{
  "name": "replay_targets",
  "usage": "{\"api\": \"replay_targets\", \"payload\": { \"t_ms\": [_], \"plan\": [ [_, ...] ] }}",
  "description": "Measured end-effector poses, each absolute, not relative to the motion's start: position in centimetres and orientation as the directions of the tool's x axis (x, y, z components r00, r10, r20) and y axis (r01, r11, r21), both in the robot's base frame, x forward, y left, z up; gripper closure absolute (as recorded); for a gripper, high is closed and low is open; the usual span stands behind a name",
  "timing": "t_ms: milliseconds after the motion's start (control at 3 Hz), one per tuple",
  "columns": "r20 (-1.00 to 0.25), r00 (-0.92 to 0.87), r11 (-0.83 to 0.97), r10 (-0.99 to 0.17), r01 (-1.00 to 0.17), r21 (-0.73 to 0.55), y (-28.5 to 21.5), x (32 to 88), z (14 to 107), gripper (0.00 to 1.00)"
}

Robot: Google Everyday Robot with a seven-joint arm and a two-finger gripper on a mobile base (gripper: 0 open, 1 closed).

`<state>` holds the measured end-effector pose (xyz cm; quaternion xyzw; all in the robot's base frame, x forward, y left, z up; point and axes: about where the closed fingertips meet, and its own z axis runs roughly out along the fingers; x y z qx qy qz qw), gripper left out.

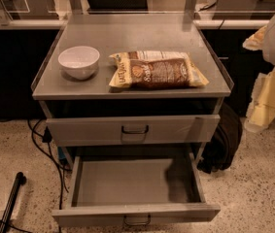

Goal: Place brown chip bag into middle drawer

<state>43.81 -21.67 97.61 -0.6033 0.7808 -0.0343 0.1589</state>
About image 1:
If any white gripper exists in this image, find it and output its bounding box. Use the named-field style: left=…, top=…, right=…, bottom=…
left=242, top=15, right=275, bottom=133

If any brown chip bag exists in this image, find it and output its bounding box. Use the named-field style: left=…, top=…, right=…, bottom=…
left=109, top=50, right=209, bottom=89

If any closed grey upper drawer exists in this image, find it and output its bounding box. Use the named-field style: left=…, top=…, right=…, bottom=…
left=47, top=115, right=220, bottom=147

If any grey metal drawer cabinet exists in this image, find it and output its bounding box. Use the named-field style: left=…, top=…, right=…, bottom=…
left=30, top=13, right=235, bottom=167

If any open grey middle drawer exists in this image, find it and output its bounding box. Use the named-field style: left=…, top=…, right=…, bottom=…
left=52, top=153, right=220, bottom=227

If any black backpack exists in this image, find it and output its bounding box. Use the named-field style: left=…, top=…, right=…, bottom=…
left=197, top=103, right=243, bottom=174

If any white ceramic bowl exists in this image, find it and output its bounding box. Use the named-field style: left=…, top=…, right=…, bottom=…
left=58, top=46, right=100, bottom=80

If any black pole on floor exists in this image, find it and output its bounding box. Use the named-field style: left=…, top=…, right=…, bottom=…
left=0, top=172, right=26, bottom=233

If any white horizontal rail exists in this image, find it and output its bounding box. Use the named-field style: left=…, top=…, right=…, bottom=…
left=0, top=19, right=268, bottom=30

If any black floor cable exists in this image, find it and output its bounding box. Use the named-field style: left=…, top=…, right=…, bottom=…
left=26, top=118, right=72, bottom=233

